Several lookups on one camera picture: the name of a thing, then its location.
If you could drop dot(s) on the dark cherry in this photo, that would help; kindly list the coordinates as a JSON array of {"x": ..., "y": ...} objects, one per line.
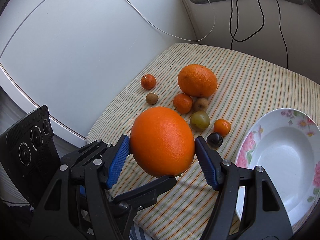
[{"x": 215, "y": 140}]

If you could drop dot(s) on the white floral plate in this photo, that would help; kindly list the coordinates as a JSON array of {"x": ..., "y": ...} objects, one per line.
[{"x": 285, "y": 142}]

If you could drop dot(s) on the small mandarin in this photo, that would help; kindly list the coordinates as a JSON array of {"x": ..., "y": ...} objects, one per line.
[
  {"x": 222, "y": 126},
  {"x": 148, "y": 81}
]

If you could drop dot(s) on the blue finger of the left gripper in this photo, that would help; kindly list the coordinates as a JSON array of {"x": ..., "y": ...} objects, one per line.
[{"x": 143, "y": 196}]

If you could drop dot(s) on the large orange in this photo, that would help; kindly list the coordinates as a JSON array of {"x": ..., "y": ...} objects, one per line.
[
  {"x": 162, "y": 142},
  {"x": 197, "y": 81}
]

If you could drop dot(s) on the green plum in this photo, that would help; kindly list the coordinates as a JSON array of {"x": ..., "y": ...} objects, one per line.
[{"x": 199, "y": 121}]

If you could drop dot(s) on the brown longan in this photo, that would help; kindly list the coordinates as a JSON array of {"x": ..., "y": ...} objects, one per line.
[
  {"x": 151, "y": 98},
  {"x": 201, "y": 104}
]

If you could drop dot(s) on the striped cloth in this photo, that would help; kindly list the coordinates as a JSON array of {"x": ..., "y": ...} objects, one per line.
[{"x": 248, "y": 88}]

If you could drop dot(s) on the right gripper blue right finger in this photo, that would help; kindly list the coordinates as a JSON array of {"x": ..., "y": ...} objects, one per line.
[{"x": 209, "y": 161}]

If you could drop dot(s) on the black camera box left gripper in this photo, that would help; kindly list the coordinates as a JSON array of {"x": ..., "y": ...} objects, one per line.
[{"x": 29, "y": 156}]

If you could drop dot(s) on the mandarin with stem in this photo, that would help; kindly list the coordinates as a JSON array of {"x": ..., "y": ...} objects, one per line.
[{"x": 183, "y": 103}]

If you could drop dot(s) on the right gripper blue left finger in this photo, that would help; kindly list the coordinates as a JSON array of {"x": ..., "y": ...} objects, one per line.
[{"x": 116, "y": 156}]

